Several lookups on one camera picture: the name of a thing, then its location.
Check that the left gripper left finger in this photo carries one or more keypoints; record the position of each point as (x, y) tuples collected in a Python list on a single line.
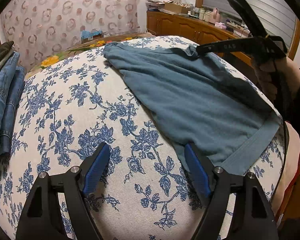
[(96, 164)]

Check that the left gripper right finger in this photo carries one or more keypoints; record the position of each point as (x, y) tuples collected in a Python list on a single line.
[(201, 171)]

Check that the teal blue pants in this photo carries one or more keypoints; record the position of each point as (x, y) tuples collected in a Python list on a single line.
[(196, 99)]

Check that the person's right hand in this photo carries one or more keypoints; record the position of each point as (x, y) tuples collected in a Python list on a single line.
[(279, 78)]

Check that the grey window blind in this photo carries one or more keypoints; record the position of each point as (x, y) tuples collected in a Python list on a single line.
[(276, 16)]

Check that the blue floral white bedsheet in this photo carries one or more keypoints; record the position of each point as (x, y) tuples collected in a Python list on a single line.
[(67, 110)]

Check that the pink bottle on sideboard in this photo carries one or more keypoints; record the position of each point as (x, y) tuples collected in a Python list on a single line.
[(214, 16)]

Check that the brown wooden sideboard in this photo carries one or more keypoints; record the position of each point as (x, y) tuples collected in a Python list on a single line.
[(200, 32)]

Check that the cardboard box on sideboard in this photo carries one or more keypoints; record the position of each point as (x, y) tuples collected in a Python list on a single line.
[(178, 8)]

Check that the blue denim folded jeans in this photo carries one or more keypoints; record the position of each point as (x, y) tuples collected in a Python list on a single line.
[(11, 87)]

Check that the stack of papers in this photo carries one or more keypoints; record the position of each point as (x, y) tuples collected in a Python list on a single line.
[(155, 5)]

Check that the colourful floral blanket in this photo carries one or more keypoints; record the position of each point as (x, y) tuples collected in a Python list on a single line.
[(79, 48)]

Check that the cardboard box with blue cloth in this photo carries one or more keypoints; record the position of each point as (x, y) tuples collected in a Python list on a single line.
[(90, 35)]

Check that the ring patterned sheer curtain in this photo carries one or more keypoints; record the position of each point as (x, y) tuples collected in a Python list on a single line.
[(40, 28)]

